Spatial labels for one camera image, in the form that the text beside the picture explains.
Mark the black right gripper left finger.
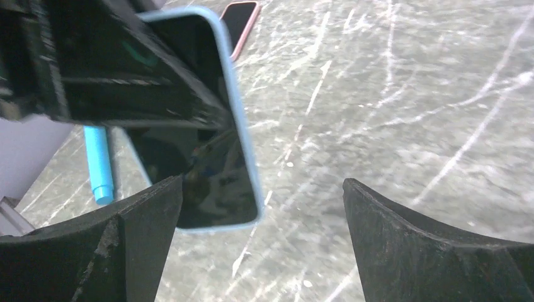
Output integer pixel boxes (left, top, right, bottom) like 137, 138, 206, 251
1, 176, 182, 301

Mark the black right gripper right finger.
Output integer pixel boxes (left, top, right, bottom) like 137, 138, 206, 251
343, 178, 533, 302

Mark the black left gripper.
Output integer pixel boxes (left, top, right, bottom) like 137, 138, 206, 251
1, 1, 227, 128

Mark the phone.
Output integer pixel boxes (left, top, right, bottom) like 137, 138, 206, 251
220, 1, 261, 62
123, 6, 263, 232

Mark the phone in pink case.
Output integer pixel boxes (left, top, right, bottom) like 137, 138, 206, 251
220, 1, 261, 62

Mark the blue marker pen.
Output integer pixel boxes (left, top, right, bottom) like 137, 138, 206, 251
84, 126, 115, 205

